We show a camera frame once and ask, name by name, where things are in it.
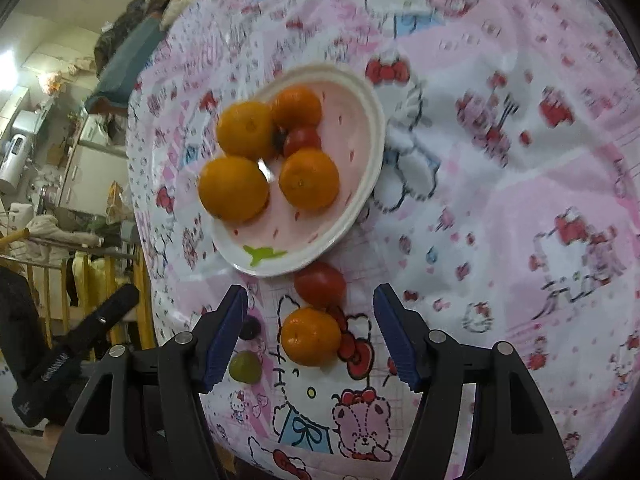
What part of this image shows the red tomato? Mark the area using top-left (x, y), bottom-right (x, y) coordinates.
top-left (293, 261), bottom-right (347, 309)
top-left (282, 127), bottom-right (323, 157)

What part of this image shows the white water heater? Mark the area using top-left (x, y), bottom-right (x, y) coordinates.
top-left (0, 132), bottom-right (33, 193)

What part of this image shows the large orange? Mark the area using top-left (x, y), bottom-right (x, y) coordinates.
top-left (198, 156), bottom-right (271, 224)

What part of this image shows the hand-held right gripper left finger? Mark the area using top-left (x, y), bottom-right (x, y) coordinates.
top-left (42, 284), bottom-right (249, 480)

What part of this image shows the white washing machine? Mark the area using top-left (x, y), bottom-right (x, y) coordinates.
top-left (60, 115), bottom-right (130, 211)

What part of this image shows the pile of clothes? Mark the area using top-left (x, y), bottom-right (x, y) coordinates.
top-left (95, 0), bottom-right (201, 61)

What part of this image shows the blue sofa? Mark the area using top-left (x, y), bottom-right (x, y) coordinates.
top-left (82, 15), bottom-right (168, 116)

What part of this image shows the small tangerine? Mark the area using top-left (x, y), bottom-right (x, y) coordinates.
top-left (271, 86), bottom-right (323, 129)

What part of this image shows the orange tangerine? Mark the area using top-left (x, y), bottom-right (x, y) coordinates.
top-left (278, 148), bottom-right (341, 211)
top-left (280, 307), bottom-right (342, 367)
top-left (216, 101), bottom-right (277, 159)

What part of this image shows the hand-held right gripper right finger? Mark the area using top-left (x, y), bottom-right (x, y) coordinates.
top-left (373, 282), bottom-right (573, 480)

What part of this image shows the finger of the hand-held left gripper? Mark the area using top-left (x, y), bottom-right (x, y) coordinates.
top-left (59, 284), bottom-right (141, 358)

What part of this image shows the green grape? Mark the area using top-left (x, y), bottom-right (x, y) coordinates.
top-left (228, 351), bottom-right (262, 383)

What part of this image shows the yellow wooden rail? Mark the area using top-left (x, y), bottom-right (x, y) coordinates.
top-left (0, 230), bottom-right (146, 351)

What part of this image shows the pink white-rimmed plate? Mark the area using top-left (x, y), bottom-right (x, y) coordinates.
top-left (210, 62), bottom-right (386, 278)

